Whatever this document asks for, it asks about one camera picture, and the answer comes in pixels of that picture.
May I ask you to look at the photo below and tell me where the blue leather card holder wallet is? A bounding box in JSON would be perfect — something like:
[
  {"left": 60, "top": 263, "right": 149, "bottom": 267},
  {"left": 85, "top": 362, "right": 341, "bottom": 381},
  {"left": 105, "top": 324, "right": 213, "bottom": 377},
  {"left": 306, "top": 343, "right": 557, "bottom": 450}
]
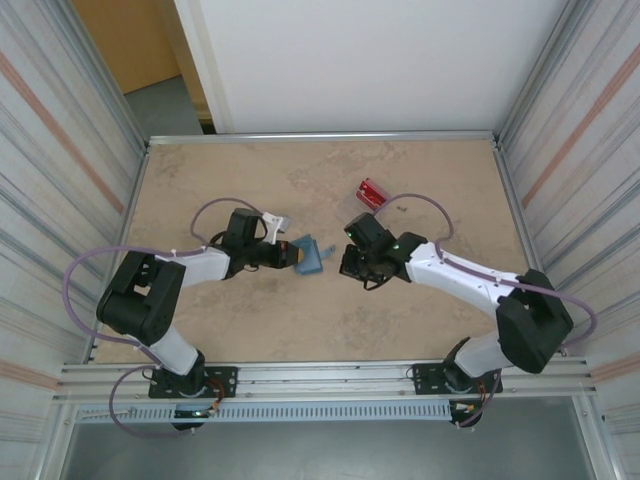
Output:
[{"left": 292, "top": 233, "right": 337, "bottom": 277}]

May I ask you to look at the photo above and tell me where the red VIP credit card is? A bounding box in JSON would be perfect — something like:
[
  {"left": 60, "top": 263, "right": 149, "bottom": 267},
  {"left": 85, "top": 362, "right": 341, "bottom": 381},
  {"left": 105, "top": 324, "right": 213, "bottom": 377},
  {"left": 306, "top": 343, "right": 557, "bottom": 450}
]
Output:
[{"left": 357, "top": 177, "right": 391, "bottom": 209}]

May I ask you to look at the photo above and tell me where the wooden door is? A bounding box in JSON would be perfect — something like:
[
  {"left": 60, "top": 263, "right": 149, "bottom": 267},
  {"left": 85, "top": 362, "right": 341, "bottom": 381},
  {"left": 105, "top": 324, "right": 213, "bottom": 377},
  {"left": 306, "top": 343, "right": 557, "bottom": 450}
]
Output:
[{"left": 72, "top": 0, "right": 211, "bottom": 96}]

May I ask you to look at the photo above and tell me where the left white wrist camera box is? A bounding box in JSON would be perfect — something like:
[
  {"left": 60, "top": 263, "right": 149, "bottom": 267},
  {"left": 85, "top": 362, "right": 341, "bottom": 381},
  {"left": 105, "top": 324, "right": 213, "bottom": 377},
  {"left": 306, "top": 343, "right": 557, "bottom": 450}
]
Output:
[{"left": 259, "top": 212, "right": 293, "bottom": 245}]

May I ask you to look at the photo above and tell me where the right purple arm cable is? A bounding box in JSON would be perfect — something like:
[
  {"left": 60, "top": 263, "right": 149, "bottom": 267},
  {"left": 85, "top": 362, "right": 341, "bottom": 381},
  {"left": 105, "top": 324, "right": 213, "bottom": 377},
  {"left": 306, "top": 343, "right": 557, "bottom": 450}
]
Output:
[{"left": 374, "top": 193, "right": 600, "bottom": 430}]

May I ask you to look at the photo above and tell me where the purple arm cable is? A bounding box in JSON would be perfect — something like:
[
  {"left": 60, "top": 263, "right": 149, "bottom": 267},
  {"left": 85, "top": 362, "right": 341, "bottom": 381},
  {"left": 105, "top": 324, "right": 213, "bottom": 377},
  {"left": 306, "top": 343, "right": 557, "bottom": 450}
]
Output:
[
  {"left": 374, "top": 193, "right": 600, "bottom": 430},
  {"left": 66, "top": 198, "right": 262, "bottom": 440}
]

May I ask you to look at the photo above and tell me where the aluminium frame rail by wall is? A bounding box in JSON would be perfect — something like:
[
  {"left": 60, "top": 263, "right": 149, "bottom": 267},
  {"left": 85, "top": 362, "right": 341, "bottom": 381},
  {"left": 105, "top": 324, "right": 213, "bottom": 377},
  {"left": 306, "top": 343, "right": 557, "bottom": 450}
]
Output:
[{"left": 145, "top": 130, "right": 502, "bottom": 149}]

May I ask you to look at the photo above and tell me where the long triple aluminium frame rail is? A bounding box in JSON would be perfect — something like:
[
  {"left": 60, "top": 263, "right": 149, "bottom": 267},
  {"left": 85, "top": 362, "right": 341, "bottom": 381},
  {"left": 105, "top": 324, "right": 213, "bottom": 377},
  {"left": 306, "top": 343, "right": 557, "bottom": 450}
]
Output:
[{"left": 53, "top": 355, "right": 600, "bottom": 404}]

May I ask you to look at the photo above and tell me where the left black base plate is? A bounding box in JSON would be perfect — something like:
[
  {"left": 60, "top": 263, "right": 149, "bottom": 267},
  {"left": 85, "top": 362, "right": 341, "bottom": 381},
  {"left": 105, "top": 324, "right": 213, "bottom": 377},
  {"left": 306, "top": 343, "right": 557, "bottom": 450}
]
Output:
[{"left": 148, "top": 366, "right": 239, "bottom": 400}]

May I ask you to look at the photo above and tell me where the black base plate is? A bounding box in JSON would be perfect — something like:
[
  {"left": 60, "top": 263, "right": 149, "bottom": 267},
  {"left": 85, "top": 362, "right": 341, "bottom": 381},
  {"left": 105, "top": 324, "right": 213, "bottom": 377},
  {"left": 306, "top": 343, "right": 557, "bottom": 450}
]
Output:
[
  {"left": 412, "top": 362, "right": 504, "bottom": 397},
  {"left": 148, "top": 366, "right": 239, "bottom": 400}
]

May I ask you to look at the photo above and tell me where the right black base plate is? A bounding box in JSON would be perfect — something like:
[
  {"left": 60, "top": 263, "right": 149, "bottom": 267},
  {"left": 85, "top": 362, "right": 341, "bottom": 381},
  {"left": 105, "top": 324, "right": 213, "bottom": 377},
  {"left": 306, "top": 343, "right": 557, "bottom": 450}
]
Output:
[{"left": 412, "top": 362, "right": 504, "bottom": 397}]

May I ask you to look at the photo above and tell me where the right side aluminium rail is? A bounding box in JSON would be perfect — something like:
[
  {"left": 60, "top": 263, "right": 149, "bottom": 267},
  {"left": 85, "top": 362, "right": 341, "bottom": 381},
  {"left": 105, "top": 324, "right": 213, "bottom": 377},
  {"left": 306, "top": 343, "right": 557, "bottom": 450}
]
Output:
[{"left": 492, "top": 141, "right": 569, "bottom": 357}]

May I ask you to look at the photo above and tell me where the grey slotted cable duct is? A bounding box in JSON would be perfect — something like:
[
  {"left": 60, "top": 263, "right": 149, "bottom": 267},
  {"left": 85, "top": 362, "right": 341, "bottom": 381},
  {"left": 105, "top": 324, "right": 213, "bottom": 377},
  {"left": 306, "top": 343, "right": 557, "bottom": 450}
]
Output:
[{"left": 74, "top": 402, "right": 454, "bottom": 425}]

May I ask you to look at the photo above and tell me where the small wired connector board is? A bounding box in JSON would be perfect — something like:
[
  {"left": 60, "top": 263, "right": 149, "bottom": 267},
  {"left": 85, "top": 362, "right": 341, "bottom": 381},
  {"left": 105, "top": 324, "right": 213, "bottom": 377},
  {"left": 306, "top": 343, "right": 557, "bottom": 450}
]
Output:
[{"left": 449, "top": 398, "right": 484, "bottom": 419}]

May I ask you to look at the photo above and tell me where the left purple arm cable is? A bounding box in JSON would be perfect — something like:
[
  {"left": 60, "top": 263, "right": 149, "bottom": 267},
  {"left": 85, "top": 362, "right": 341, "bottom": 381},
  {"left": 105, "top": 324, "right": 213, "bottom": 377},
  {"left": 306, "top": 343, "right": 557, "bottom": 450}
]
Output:
[{"left": 66, "top": 198, "right": 262, "bottom": 440}]

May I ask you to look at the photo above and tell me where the white door frame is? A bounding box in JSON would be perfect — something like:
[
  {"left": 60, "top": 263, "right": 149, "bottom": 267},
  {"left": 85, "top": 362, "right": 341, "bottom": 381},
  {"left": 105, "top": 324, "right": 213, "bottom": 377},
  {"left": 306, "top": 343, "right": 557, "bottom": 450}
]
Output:
[{"left": 172, "top": 0, "right": 236, "bottom": 135}]

